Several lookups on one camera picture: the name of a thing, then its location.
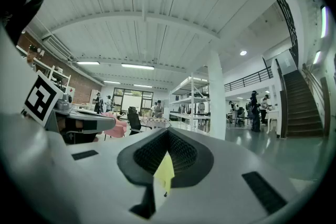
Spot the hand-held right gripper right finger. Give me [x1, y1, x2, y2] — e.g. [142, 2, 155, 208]
[154, 127, 317, 224]

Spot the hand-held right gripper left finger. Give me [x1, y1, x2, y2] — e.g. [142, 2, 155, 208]
[4, 112, 169, 224]

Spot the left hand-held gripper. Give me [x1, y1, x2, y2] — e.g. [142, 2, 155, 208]
[22, 70, 117, 145]

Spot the pink armchair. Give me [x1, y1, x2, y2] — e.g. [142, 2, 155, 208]
[101, 112, 128, 141]

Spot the black office chair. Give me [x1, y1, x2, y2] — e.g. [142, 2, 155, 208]
[127, 106, 152, 136]

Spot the black framed window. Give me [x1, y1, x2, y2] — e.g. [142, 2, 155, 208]
[112, 88, 154, 116]

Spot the checkered cloth table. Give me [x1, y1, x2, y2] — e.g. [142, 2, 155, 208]
[143, 116, 170, 129]

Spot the yellow low table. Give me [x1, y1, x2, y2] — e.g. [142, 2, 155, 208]
[153, 154, 175, 196]

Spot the white shelf unit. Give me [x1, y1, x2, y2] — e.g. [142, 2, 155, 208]
[46, 65, 72, 94]

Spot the white table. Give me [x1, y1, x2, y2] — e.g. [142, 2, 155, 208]
[266, 109, 280, 135]

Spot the white metal shelf rack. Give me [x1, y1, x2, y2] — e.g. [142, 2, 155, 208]
[169, 72, 211, 135]

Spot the white column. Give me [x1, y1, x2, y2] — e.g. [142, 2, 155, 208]
[207, 49, 226, 141]

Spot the black balcony railing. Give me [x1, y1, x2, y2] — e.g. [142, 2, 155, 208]
[224, 66, 274, 92]

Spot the dark wooden staircase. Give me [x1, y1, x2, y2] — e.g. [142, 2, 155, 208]
[279, 65, 329, 138]

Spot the person's black clothing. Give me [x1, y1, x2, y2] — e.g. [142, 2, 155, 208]
[0, 0, 57, 47]

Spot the black stair railing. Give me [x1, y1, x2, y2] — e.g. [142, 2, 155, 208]
[277, 0, 300, 69]

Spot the white air duct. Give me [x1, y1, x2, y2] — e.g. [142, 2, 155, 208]
[41, 35, 75, 61]

